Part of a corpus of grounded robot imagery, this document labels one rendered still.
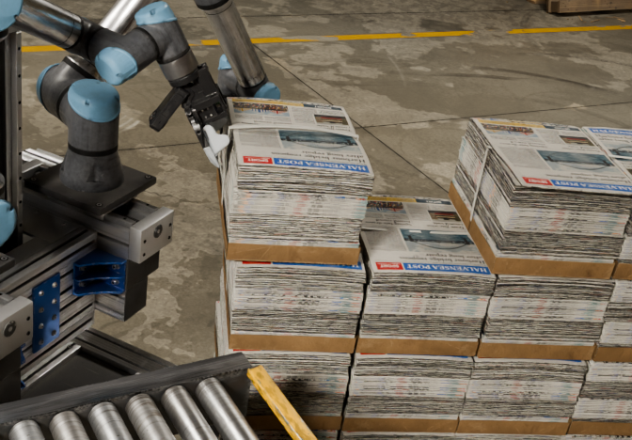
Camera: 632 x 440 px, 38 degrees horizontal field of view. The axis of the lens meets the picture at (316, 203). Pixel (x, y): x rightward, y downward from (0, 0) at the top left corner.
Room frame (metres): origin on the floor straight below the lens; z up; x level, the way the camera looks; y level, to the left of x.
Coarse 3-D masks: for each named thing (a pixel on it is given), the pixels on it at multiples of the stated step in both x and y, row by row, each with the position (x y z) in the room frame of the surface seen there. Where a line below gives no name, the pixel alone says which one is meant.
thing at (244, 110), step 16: (240, 112) 1.94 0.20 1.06; (256, 112) 1.96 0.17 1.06; (272, 112) 1.97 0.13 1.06; (288, 112) 1.99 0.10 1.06; (304, 112) 2.00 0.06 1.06; (320, 112) 2.02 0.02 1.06; (336, 112) 2.04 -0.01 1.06; (224, 128) 2.02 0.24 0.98; (336, 128) 1.94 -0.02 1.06; (352, 128) 1.96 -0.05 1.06; (224, 160) 1.92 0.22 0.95
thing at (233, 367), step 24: (216, 360) 1.38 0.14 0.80; (240, 360) 1.39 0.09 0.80; (96, 384) 1.26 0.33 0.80; (120, 384) 1.27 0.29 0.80; (144, 384) 1.28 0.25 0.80; (168, 384) 1.29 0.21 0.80; (192, 384) 1.31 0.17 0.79; (240, 384) 1.36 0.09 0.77; (0, 408) 1.16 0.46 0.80; (24, 408) 1.17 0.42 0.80; (48, 408) 1.18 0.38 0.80; (72, 408) 1.19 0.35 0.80; (120, 408) 1.24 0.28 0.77; (240, 408) 1.37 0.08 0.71; (0, 432) 1.13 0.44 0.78; (48, 432) 1.17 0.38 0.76
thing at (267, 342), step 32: (352, 352) 1.73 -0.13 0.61; (384, 352) 1.75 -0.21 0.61; (416, 352) 1.76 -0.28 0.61; (448, 352) 1.78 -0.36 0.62; (480, 352) 1.79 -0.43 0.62; (512, 352) 1.81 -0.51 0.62; (544, 352) 1.82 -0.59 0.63; (576, 352) 1.84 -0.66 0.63; (608, 352) 1.86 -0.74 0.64; (256, 416) 1.69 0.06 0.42; (320, 416) 1.72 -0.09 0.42
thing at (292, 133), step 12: (240, 132) 1.84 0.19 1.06; (252, 132) 1.85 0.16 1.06; (264, 132) 1.86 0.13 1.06; (276, 132) 1.87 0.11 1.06; (288, 132) 1.88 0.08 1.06; (300, 132) 1.89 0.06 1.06; (312, 132) 1.90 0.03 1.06; (324, 132) 1.91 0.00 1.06; (348, 132) 1.93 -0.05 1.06; (228, 156) 1.87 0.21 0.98; (228, 168) 1.85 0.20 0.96
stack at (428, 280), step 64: (384, 256) 1.81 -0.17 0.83; (448, 256) 1.85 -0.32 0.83; (256, 320) 1.69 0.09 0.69; (320, 320) 1.72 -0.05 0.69; (384, 320) 1.75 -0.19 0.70; (448, 320) 1.78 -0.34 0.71; (512, 320) 1.81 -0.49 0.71; (576, 320) 1.84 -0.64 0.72; (320, 384) 1.72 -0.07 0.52; (384, 384) 1.75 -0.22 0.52; (448, 384) 1.78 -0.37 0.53; (512, 384) 1.81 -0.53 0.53; (576, 384) 1.84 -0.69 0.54
